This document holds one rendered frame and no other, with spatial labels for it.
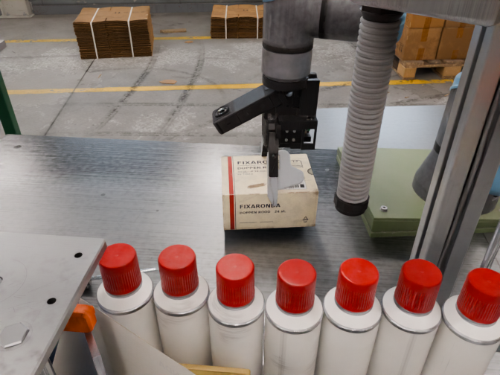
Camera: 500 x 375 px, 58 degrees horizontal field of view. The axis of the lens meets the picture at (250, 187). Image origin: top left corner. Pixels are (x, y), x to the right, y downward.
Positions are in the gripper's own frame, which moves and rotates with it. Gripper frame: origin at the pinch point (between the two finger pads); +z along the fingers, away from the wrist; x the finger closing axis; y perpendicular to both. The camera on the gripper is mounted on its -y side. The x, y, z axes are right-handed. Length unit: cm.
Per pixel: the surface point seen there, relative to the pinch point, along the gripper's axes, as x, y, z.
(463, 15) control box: -40, 6, -39
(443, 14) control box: -39, 5, -38
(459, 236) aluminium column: -29.7, 18.2, -12.4
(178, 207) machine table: 3.6, -16.5, 7.8
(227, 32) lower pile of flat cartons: 392, 1, 84
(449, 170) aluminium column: -28.8, 15.1, -20.8
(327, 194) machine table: 5.9, 13.2, 7.3
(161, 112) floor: 222, -48, 91
